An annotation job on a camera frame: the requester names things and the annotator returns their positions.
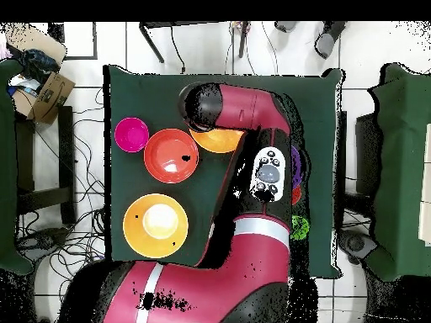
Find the large orange bowl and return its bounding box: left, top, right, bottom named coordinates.
left=122, top=193, right=189, bottom=259
left=189, top=127, right=246, bottom=155

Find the red-orange bowl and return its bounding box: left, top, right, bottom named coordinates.
left=143, top=128, right=200, bottom=185

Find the purple bowl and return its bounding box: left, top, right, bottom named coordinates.
left=290, top=145, right=303, bottom=190

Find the pink bowl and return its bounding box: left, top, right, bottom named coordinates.
left=114, top=116, right=150, bottom=153

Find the green cup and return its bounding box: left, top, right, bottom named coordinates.
left=290, top=214, right=311, bottom=241

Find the dark green tablecloth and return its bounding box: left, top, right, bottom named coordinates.
left=103, top=64, right=343, bottom=279

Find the black metal stand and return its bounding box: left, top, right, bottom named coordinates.
left=138, top=21, right=253, bottom=66

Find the person's foot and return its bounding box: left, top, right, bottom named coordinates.
left=274, top=21, right=298, bottom=34
left=314, top=21, right=348, bottom=60

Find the brown cardboard box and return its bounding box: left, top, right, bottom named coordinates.
left=11, top=71, right=76, bottom=126

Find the green cloth side table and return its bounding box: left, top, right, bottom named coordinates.
left=0, top=59, right=35, bottom=276
left=366, top=62, right=431, bottom=283

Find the beige cardboard sheet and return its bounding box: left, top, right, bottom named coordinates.
left=4, top=22, right=68, bottom=66

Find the tangle of black cables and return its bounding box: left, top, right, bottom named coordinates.
left=15, top=86, right=109, bottom=270

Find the black stool frame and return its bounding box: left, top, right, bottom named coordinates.
left=14, top=105, right=78, bottom=225

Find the black pedestal leg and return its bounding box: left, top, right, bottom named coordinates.
left=15, top=227, right=71, bottom=261
left=337, top=229, right=379, bottom=266

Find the black rectangular frame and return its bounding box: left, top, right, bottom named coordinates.
left=46, top=21, right=99, bottom=61

